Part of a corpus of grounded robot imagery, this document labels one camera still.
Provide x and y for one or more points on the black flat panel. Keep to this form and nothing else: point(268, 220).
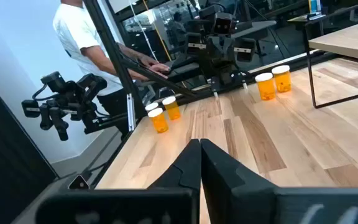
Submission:
point(5, 155)

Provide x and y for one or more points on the small white table bracket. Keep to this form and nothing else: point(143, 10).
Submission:
point(215, 94)
point(245, 86)

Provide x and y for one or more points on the person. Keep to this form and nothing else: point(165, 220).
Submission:
point(76, 31)

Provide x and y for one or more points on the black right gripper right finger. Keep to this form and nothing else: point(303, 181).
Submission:
point(225, 193)

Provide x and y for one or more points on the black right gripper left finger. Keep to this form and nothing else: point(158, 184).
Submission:
point(185, 168)

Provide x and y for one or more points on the black table end rail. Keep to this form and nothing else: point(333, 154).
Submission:
point(315, 59)

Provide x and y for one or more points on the person's hand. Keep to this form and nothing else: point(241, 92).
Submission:
point(148, 59)
point(160, 69)

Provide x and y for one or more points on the black diagonal frame brace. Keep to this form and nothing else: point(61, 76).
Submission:
point(157, 76)

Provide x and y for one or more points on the grey background desk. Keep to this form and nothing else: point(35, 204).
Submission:
point(253, 28)

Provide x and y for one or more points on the silver aluminium extrusion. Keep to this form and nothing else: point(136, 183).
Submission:
point(130, 112)

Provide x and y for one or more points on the black frame post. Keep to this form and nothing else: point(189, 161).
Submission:
point(110, 46)

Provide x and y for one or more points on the wood shelf black metal frame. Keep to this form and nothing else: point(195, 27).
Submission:
point(346, 40)

